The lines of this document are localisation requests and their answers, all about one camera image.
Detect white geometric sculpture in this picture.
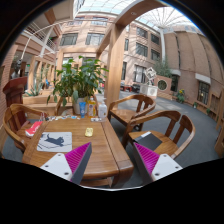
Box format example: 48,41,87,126
140,67,158,99

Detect red white book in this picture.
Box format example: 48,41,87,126
25,121,42,137

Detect yellow orange bottle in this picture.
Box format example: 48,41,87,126
88,96,96,118

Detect cat print mouse pad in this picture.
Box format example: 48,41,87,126
37,132,72,152

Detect wooden chair left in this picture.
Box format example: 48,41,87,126
3,104,48,152

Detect white pump dispenser bottle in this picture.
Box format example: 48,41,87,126
98,99,107,119

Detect dark notebook on chair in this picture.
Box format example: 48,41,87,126
134,131,162,150

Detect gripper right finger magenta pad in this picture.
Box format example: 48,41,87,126
133,143,182,182

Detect blue tube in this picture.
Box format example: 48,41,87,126
79,102,86,118

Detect wooden chair far right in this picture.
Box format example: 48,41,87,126
107,94,156,126

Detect wooden planter box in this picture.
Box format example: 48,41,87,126
23,95,56,115

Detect wooden chair behind table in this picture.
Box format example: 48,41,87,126
54,97,74,116

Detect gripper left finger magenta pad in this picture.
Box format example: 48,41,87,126
41,142,92,185

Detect green potted plant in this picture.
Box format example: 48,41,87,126
47,56,107,115

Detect wooden chair near right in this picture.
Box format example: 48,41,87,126
122,110,196,159

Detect large wooden pillar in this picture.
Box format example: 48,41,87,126
96,0,162,106

